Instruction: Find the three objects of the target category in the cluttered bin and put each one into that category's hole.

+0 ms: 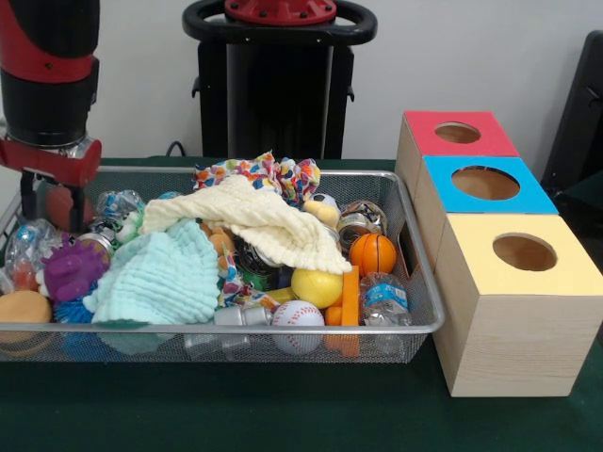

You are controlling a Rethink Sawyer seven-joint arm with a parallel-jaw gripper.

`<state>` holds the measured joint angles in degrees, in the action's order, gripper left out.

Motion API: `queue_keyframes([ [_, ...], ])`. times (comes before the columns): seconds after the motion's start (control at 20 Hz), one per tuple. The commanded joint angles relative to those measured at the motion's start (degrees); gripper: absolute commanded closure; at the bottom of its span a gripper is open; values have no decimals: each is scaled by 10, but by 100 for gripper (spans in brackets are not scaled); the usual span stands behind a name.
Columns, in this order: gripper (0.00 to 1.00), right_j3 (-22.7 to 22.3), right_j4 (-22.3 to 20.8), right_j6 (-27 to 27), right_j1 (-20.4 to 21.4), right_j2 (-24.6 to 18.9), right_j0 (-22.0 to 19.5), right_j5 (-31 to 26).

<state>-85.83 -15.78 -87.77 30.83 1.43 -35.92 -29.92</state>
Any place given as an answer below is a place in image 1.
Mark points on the mint waffle cloth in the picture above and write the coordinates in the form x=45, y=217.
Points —
x=160, y=278

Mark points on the black chair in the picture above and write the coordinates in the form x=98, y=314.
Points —
x=579, y=117

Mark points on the orange toy basketball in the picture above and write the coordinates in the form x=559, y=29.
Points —
x=372, y=254

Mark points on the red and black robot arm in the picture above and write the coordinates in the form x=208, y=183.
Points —
x=47, y=94

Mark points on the purple spiky rubber toy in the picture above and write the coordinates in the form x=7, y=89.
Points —
x=70, y=270

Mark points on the dark green side tablecloth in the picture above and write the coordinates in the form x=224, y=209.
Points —
x=586, y=193

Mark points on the brown toy football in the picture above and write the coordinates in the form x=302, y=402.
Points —
x=57, y=207

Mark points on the wooden box with three holes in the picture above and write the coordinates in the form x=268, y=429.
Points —
x=509, y=348

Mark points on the white toy baseball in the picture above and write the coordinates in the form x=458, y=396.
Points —
x=297, y=314

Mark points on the cream waffle cloth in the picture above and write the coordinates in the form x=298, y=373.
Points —
x=264, y=221

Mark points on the small clear water bottle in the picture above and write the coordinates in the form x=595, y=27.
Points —
x=384, y=296

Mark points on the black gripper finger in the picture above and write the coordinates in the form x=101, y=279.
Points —
x=28, y=198
x=77, y=209

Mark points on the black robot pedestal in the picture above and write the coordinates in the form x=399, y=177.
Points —
x=278, y=94

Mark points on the clear plastic bottle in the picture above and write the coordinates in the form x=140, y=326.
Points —
x=28, y=254

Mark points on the colourful patterned cloth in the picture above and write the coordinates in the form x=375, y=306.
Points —
x=292, y=176

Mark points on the yellow ball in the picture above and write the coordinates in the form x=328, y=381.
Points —
x=315, y=288

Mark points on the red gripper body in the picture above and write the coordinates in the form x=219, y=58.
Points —
x=52, y=162

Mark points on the silver mesh bin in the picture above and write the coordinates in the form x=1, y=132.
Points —
x=400, y=346

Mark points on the red round robot base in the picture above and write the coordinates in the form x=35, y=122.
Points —
x=282, y=11

